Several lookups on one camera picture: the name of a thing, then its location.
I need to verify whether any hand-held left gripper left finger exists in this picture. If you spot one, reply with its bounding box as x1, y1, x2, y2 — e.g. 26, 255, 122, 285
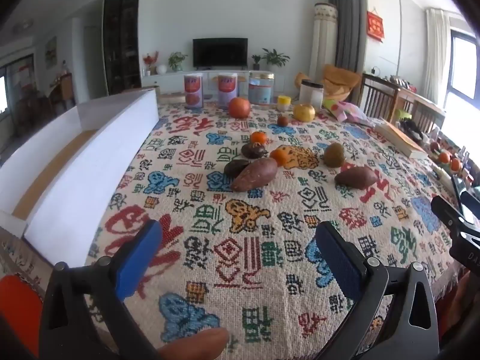
38, 219, 164, 360

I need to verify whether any small purple sweet potato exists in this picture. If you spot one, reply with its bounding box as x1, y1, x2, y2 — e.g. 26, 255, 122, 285
334, 166, 379, 190

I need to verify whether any can with orange label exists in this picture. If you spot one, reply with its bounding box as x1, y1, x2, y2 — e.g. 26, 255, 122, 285
184, 73, 204, 109

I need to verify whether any red apple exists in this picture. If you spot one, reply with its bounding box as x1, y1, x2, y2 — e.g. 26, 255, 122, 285
228, 97, 251, 119

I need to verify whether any white curtain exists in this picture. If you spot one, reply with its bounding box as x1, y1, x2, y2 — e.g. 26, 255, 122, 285
425, 7, 456, 98

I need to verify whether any thick book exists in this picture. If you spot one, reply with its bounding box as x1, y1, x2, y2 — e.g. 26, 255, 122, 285
375, 122, 429, 159

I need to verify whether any large purple sweet potato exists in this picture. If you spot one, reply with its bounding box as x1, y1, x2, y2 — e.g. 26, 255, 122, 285
230, 157, 279, 192

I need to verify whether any wooden chair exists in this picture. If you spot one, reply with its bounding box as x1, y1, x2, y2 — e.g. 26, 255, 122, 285
358, 74, 400, 121

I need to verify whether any green potted plant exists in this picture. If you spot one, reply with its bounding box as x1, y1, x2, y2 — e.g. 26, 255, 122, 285
167, 52, 188, 73

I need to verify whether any glass jar with blue label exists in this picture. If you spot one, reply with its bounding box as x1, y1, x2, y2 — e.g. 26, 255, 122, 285
248, 71, 275, 106

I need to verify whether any printed woven tablecloth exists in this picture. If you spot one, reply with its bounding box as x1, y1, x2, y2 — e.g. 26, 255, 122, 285
0, 95, 469, 360

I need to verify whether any clear jar with black lid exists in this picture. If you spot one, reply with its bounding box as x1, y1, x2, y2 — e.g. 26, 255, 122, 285
299, 80, 324, 112

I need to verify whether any framed wall picture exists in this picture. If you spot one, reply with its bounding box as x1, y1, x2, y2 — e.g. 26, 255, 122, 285
45, 37, 58, 69

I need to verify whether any dark glass display cabinet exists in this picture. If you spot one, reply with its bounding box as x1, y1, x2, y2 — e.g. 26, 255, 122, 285
103, 0, 142, 96

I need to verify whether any wooden side table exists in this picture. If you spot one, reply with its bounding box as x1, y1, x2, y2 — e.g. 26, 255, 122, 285
390, 77, 447, 136

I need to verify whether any white cardboard box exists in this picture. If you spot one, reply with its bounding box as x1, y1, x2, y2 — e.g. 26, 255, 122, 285
0, 86, 160, 271

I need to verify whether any red wall hanging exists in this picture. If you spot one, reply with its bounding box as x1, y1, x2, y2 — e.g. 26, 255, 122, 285
367, 10, 385, 43

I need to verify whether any white television cabinet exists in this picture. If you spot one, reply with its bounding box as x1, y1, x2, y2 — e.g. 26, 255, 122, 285
140, 69, 301, 96

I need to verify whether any yellow apple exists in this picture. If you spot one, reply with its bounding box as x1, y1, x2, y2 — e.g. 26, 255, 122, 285
293, 103, 316, 122

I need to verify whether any large leafy potted plant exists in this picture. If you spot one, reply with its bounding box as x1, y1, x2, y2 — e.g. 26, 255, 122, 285
262, 48, 291, 71

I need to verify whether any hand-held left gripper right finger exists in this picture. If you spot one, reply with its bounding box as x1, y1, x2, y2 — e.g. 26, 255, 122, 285
314, 220, 439, 360

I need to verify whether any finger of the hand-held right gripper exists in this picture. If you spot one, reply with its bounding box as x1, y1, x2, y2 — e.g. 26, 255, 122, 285
460, 190, 480, 214
430, 194, 480, 271

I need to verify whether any colourful dotted cloth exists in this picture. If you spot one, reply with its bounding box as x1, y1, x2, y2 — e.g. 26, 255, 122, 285
322, 98, 376, 124

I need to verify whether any covered standing air conditioner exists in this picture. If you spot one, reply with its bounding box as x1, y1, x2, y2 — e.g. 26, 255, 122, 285
312, 3, 339, 79

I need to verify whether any person's left hand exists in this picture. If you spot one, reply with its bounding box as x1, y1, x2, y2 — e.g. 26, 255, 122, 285
157, 327, 230, 360

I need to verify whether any orange beanbag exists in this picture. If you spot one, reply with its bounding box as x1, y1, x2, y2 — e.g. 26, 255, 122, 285
322, 64, 362, 100

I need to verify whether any grey curtain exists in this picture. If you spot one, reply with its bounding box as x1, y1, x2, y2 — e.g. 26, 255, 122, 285
329, 0, 366, 74

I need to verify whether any black television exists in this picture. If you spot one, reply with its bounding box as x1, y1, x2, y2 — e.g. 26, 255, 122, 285
193, 38, 248, 70

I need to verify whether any green-brown kiwi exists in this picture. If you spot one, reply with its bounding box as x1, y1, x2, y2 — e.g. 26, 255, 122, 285
323, 142, 346, 168

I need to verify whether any red plastic stool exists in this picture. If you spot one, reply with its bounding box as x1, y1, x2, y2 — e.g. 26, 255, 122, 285
0, 274, 44, 357

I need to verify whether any dark purple mangosteen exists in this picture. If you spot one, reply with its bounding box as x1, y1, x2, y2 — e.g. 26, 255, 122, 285
241, 142, 269, 159

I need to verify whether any vase with red flowers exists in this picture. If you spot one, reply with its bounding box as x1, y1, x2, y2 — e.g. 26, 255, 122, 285
142, 52, 159, 76

